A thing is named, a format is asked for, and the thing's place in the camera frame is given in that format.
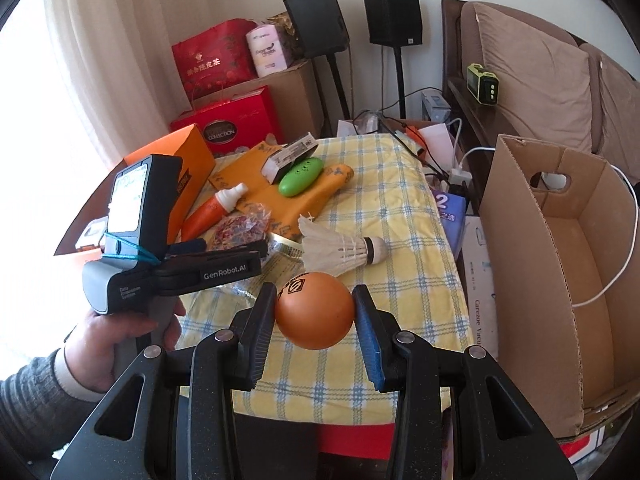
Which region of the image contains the person's left hand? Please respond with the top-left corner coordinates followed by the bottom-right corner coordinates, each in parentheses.
top-left (64, 299), bottom-right (187, 394)

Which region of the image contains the red chocolate box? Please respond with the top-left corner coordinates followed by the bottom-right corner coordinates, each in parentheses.
top-left (170, 86), bottom-right (283, 157)

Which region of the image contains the small white and black box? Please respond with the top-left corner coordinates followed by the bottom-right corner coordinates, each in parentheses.
top-left (260, 133), bottom-right (320, 185)

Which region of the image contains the long white cable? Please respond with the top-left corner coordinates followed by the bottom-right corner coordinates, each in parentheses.
top-left (452, 147), bottom-right (634, 309)

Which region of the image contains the orange fruit box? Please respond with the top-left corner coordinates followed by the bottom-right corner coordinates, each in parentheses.
top-left (52, 125), bottom-right (217, 267)

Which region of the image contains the red gift bag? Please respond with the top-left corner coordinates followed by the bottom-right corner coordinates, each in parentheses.
top-left (171, 19), bottom-right (258, 101)

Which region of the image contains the white plastic item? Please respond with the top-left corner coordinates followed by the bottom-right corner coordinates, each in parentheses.
top-left (75, 220), bottom-right (108, 252)

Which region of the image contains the black cable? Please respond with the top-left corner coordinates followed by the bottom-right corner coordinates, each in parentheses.
top-left (387, 117), bottom-right (448, 178)

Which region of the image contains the cardboard box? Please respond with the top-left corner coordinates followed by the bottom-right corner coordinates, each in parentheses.
top-left (479, 134), bottom-right (640, 436)

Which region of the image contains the short white cable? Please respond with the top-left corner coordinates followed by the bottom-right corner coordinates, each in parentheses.
top-left (446, 118), bottom-right (464, 172)

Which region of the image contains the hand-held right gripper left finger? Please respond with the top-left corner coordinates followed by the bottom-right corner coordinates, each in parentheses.
top-left (50, 282), bottom-right (278, 480)

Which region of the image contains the green handheld device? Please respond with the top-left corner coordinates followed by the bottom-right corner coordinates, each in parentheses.
top-left (466, 63), bottom-right (501, 106)

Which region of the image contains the orange knitted scarf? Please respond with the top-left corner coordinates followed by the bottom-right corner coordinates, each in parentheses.
top-left (207, 141), bottom-right (356, 246)

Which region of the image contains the white curtain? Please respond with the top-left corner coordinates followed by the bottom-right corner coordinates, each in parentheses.
top-left (42, 0), bottom-right (223, 171)

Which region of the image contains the red table frame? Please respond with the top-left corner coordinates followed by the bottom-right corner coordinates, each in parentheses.
top-left (317, 422), bottom-right (396, 461)

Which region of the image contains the blue and white carton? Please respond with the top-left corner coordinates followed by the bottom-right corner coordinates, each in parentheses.
top-left (421, 91), bottom-right (452, 123)

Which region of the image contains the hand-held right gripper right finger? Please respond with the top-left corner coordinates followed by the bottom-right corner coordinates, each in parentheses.
top-left (352, 285), bottom-right (581, 480)

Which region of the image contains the person's left forearm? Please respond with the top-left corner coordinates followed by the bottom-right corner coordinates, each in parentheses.
top-left (0, 347), bottom-right (108, 466)

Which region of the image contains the orange spray bottle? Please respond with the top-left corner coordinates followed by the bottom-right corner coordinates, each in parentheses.
top-left (180, 182), bottom-right (249, 243)

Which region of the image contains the dried flower packet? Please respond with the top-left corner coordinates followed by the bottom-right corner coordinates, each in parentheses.
top-left (207, 202), bottom-right (273, 251)

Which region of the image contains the gold patterned bag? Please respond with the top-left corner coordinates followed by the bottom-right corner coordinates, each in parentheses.
top-left (265, 11), bottom-right (305, 61)

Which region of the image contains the white round object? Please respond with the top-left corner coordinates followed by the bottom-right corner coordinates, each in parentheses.
top-left (541, 172), bottom-right (572, 192)

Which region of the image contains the orange ball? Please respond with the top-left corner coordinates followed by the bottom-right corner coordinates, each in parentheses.
top-left (274, 272), bottom-right (356, 350)

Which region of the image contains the dark wooden sofa frame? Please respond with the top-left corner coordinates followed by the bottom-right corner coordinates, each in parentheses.
top-left (441, 0), bottom-right (501, 211)

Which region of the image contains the white envelope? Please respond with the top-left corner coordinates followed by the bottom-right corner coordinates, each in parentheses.
top-left (417, 122), bottom-right (453, 166)

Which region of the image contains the yellow checkered tablecloth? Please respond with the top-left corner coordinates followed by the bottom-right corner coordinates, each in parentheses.
top-left (177, 132), bottom-right (473, 423)

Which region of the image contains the beige sofa cushion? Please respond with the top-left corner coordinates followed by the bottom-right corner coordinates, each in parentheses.
top-left (460, 1), bottom-right (608, 153)
top-left (580, 42), bottom-right (640, 186)

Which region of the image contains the small orange item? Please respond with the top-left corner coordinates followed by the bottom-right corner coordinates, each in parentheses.
top-left (404, 126), bottom-right (427, 157)

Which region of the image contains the clear plastic item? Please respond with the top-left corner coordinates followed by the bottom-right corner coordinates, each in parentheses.
top-left (352, 109), bottom-right (396, 134)

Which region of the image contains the black speaker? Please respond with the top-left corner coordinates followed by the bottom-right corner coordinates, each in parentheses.
top-left (283, 0), bottom-right (351, 59)
top-left (362, 0), bottom-right (422, 46)

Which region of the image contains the white appliance box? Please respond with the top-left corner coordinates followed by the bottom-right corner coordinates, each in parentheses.
top-left (457, 215), bottom-right (501, 361)

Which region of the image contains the purple box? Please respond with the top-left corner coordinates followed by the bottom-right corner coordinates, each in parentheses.
top-left (432, 191), bottom-right (468, 261)

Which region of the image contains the white feather shuttlecock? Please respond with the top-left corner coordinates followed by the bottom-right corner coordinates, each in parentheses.
top-left (297, 212), bottom-right (388, 278)

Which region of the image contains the pink tissue pack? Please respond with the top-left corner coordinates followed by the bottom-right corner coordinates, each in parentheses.
top-left (245, 24), bottom-right (295, 78)

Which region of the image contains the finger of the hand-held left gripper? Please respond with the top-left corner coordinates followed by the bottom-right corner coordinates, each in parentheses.
top-left (166, 238), bottom-right (269, 267)

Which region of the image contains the brown cardboard carton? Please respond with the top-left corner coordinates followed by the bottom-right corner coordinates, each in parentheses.
top-left (257, 59), bottom-right (323, 143)

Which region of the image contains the green oval case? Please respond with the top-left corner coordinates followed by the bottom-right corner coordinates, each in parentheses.
top-left (278, 156), bottom-right (325, 198)

